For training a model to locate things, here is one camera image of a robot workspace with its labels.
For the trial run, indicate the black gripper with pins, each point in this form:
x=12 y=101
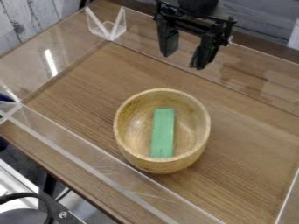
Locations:
x=198 y=17

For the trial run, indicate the brown wooden bowl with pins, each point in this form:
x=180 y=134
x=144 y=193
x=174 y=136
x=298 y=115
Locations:
x=134 y=128

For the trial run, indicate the green rectangular block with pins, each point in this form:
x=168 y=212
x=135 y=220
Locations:
x=162 y=142

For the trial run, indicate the clear acrylic corner bracket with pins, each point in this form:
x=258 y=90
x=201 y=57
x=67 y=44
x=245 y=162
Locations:
x=107 y=30

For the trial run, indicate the clear acrylic front wall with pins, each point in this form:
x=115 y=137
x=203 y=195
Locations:
x=118 y=188

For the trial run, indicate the black metal mount plate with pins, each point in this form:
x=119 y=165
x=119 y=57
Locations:
x=60 y=213

